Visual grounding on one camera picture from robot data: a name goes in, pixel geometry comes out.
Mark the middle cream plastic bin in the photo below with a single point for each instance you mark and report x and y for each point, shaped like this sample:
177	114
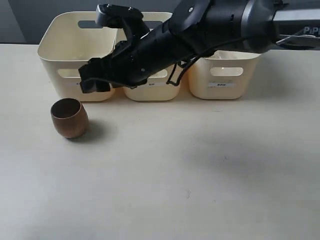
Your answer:
156	88

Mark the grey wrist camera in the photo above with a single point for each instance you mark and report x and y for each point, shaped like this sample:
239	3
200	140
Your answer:
129	19

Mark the brown wooden cup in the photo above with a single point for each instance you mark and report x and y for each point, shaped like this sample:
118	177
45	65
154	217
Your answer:
69	118

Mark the cream plastic bin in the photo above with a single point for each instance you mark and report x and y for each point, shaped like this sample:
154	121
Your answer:
65	47
156	88
222	76

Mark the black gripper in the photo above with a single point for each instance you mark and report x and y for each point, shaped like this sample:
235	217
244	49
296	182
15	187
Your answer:
196	28

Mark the right cream plastic bin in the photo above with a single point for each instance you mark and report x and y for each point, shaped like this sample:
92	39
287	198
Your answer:
222	76

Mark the left cream plastic bin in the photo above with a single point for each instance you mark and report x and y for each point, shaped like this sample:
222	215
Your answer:
65	47

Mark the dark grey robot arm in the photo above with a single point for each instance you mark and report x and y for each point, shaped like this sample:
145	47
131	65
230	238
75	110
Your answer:
266	23

